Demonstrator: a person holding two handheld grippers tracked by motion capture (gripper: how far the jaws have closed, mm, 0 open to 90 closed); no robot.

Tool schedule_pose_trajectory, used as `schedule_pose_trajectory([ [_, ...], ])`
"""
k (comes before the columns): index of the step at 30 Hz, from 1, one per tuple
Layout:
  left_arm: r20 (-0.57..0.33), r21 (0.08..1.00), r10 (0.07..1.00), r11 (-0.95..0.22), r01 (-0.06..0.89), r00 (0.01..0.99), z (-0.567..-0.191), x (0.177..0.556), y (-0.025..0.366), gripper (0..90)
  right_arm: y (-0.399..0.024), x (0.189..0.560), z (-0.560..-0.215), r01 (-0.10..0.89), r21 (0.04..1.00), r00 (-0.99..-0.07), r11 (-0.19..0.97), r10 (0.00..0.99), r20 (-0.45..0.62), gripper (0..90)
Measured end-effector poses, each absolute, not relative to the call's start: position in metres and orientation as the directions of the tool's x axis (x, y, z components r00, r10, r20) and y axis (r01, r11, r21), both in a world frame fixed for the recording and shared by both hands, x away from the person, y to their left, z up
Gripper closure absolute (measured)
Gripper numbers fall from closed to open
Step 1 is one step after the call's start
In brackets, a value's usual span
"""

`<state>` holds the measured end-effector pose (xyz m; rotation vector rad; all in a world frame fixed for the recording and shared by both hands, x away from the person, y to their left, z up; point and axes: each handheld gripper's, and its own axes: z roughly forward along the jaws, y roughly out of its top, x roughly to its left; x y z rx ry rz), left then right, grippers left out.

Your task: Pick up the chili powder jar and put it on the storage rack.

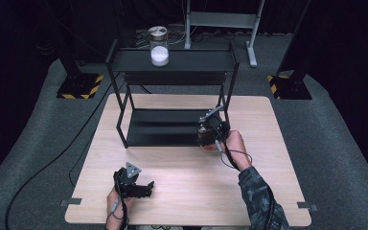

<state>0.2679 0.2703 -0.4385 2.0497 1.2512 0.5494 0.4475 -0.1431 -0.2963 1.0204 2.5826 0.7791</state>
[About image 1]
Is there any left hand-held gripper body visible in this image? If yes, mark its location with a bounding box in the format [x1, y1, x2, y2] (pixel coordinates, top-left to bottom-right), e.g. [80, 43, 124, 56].
[113, 161, 144, 199]

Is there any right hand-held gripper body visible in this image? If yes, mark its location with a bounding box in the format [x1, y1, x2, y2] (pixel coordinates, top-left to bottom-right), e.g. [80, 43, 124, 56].
[197, 104, 232, 150]

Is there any glass jar with brown contents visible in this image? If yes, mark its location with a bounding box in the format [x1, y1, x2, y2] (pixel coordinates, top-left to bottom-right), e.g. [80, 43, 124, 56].
[196, 123, 220, 152]

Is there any black metal shelf rack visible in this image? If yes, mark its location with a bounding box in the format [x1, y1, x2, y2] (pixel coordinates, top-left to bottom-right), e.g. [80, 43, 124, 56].
[104, 39, 241, 150]

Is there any glass jar with white powder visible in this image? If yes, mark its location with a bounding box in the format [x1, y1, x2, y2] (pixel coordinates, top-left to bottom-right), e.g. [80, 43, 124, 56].
[148, 25, 171, 67]

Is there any person's left hand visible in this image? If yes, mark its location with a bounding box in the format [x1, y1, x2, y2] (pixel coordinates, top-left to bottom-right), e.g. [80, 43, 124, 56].
[105, 187, 131, 230]

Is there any person's right hand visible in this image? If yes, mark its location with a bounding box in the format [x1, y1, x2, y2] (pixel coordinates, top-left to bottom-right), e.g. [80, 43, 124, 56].
[221, 128, 253, 173]

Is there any black stand with striped base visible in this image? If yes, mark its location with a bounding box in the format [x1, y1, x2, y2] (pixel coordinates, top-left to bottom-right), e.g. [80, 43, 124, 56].
[56, 0, 104, 101]
[266, 0, 314, 101]

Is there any grey metal stand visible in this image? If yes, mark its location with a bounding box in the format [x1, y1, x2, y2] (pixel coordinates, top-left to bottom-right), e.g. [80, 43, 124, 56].
[183, 0, 266, 68]

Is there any right hand-held gripper cable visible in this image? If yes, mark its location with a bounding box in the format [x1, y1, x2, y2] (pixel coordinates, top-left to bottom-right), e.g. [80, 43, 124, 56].
[215, 139, 254, 171]

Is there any hand-held gripper cable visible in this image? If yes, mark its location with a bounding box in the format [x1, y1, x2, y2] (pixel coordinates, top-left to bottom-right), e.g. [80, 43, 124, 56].
[215, 139, 254, 171]
[105, 172, 131, 230]

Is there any left hand-held gripper cable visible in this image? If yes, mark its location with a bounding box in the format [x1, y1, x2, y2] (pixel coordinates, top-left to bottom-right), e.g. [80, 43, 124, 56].
[105, 172, 131, 230]

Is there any grey table edge bracket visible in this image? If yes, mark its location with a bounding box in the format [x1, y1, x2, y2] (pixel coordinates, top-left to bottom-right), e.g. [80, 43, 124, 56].
[296, 201, 319, 213]
[59, 197, 83, 208]

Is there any long black floor cable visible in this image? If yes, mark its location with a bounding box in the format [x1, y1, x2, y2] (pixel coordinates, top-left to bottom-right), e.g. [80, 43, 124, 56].
[4, 71, 124, 230]

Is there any bundle of floor cables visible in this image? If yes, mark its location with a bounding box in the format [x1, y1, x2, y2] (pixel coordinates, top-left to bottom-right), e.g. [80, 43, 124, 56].
[133, 28, 190, 50]

